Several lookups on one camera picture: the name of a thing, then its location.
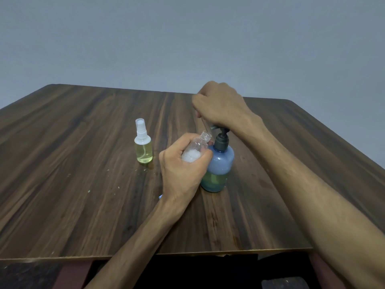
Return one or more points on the person's left forearm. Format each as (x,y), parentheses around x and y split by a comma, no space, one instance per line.
(132,249)

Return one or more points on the blue green pump bottle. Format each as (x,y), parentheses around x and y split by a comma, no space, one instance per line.
(218,168)

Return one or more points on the person's right hand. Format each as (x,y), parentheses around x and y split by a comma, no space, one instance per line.
(222,103)

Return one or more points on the person's right forearm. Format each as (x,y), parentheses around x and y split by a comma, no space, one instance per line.
(321,195)

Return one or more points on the white spray cap with tube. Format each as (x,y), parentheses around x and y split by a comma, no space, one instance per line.
(140,128)

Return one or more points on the blue-capped small spray bottle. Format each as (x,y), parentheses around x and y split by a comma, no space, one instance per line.
(195,148)

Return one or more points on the clear small bottle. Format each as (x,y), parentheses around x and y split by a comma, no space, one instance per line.
(143,151)

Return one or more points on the maroon table leg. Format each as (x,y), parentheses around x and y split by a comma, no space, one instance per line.
(70,275)
(323,272)

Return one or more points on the person's left hand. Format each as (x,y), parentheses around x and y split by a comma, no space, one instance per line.
(179,174)

